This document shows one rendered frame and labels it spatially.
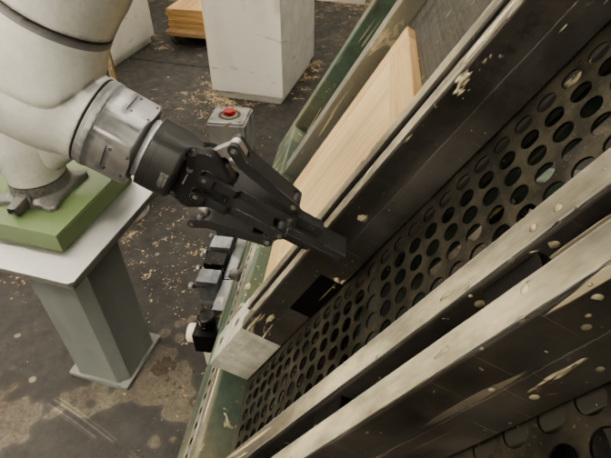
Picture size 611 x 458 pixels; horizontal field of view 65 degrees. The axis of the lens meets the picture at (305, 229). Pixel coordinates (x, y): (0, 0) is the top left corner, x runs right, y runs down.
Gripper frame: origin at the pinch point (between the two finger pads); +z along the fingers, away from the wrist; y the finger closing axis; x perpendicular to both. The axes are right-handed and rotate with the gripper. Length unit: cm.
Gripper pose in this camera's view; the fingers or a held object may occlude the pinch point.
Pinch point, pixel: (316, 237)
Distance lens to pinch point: 54.1
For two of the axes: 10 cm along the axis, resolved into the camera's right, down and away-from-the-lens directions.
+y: 5.0, -6.1, -6.1
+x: 1.3, -6.5, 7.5
